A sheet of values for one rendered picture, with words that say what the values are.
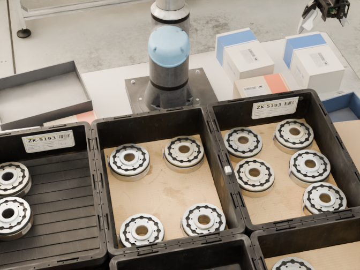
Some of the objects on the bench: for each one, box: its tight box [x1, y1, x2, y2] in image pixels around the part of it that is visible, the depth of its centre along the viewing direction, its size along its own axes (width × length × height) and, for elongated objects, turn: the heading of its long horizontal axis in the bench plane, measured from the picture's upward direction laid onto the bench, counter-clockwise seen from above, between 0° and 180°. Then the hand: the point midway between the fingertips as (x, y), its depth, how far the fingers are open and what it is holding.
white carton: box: [215, 27, 275, 86], centre depth 187 cm, size 20×12×9 cm, turn 20°
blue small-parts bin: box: [321, 91, 360, 123], centre depth 169 cm, size 20×15×7 cm
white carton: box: [282, 31, 345, 94], centre depth 186 cm, size 20×12×9 cm, turn 15°
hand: (319, 29), depth 175 cm, fingers open, 14 cm apart
